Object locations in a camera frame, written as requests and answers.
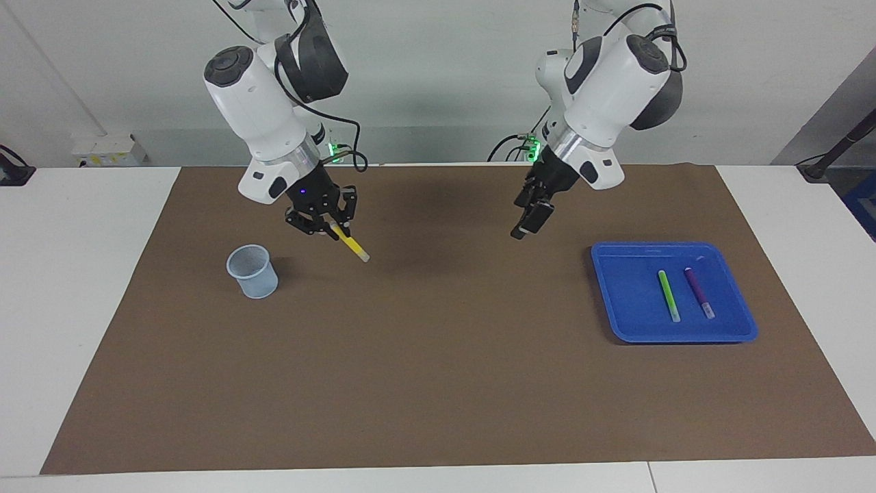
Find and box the blue crate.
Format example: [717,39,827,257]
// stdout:
[843,171,876,242]

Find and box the black tripod pole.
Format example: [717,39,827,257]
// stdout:
[797,108,876,183]

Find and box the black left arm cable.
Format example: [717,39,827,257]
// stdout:
[571,0,688,75]

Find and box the yellow marker pen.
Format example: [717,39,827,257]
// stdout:
[331,223,372,264]

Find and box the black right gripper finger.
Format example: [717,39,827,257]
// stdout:
[285,209,335,239]
[333,186,359,231]

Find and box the green marker pen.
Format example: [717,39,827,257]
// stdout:
[658,270,682,323]

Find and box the black clamp stand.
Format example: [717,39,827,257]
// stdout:
[0,144,37,188]

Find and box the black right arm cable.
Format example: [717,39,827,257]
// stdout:
[212,0,369,173]

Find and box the white wall socket box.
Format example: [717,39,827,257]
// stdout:
[72,133,149,168]

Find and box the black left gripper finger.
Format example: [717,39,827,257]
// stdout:
[531,199,556,235]
[510,203,543,241]

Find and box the blue plastic tray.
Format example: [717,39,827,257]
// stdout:
[591,241,759,344]

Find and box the black base cable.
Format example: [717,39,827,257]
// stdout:
[487,108,552,164]

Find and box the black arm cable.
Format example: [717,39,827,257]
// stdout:
[571,0,688,75]
[212,0,369,173]

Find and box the purple marker pen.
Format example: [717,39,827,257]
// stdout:
[684,267,717,320]

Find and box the translucent plastic cup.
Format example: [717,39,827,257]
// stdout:
[227,244,279,300]

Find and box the brown table mat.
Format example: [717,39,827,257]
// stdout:
[40,163,876,476]

